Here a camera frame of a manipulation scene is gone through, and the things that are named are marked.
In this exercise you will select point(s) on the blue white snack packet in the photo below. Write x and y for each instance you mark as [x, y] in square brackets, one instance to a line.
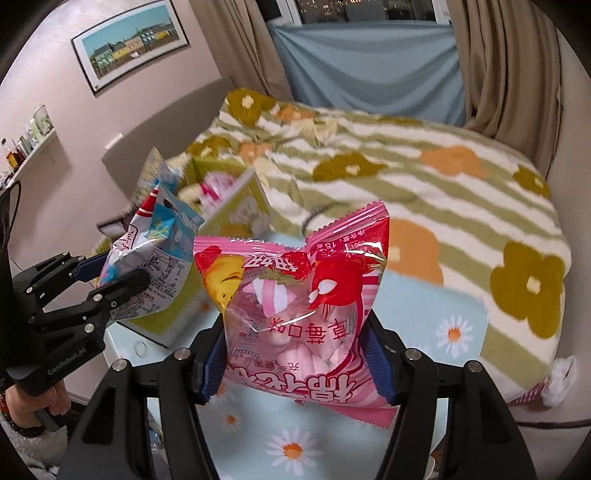
[157, 249]

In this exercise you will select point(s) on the pink marshmallow packet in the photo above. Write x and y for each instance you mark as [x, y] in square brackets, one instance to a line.
[295, 295]

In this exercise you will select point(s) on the person's left forearm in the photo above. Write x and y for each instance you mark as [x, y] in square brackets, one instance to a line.
[32, 454]

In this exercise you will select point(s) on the white fluffy toy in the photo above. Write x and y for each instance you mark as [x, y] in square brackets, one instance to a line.
[561, 381]

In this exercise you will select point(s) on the blue hanging cloth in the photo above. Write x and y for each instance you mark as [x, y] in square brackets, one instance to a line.
[369, 69]

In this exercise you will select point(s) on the light blue daisy cloth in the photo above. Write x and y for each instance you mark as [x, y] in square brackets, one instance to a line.
[443, 295]

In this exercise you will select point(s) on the person's left hand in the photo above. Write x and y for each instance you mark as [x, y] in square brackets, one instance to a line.
[51, 404]

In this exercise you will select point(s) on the window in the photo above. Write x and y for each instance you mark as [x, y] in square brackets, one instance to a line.
[369, 9]

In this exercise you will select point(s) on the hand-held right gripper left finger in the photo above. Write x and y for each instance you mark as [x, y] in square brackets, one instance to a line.
[214, 364]

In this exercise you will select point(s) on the beige curtain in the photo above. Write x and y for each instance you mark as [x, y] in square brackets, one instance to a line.
[240, 41]
[503, 69]

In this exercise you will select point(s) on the white floral mug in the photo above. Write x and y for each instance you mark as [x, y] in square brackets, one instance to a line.
[41, 122]

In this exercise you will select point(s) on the wall shelf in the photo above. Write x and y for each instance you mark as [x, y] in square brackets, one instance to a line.
[37, 147]

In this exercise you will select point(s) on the small pink snack packet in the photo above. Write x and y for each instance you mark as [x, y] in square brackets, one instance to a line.
[219, 184]

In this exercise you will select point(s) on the white wall switch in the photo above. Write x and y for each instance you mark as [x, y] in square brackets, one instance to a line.
[114, 141]

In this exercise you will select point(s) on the framed picture of houses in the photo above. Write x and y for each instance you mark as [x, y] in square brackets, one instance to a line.
[129, 44]

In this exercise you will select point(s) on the row of bottles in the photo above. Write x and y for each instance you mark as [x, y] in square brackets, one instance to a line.
[14, 154]

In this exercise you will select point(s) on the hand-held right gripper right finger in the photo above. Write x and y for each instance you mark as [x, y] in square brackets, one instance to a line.
[376, 364]

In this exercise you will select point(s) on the grey headboard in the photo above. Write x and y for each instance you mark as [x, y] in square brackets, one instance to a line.
[175, 120]

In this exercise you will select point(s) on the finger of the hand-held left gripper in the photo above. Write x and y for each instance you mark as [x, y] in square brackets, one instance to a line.
[92, 266]
[124, 284]

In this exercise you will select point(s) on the yellow-green cardboard box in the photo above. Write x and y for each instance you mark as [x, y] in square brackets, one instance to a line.
[240, 212]

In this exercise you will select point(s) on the striped floral blanket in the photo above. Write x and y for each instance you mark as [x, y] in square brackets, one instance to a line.
[415, 184]

